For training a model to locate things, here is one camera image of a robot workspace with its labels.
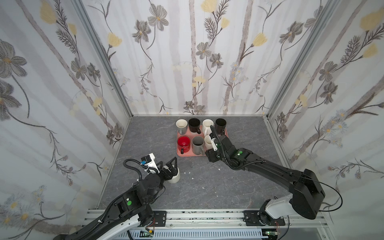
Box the cream upside-down mug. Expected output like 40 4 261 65
168 168 181 184

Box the red mug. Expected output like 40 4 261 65
177 136 191 155

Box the black dark grey mug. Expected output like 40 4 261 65
215 118 227 135

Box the grey upside-down mug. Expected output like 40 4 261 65
192 136 205 156

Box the pink plastic tray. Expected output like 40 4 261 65
176 126 213 157

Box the white ribbed mug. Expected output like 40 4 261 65
202 119 214 136

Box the light grey mug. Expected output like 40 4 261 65
176 119 188 135

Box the black and white mug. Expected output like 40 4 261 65
188 118 201 134

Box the pale pink mug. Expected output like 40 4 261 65
204 135 213 150

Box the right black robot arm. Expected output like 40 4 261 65
206 126 326 226

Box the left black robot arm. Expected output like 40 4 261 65
54 154 179 240

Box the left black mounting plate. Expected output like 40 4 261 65
148 211 167 228

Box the black mounting plate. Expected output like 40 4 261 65
243 210 286 227
148 211 167 228

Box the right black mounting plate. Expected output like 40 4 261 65
243 210 286 227

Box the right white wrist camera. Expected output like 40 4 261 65
211 138 218 151

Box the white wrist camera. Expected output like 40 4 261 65
141 153 160 174
211 138 218 151

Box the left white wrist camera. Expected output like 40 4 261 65
141 153 160 174

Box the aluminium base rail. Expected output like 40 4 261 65
80 209 331 230

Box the white slotted cable duct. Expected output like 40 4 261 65
130 229 268 240

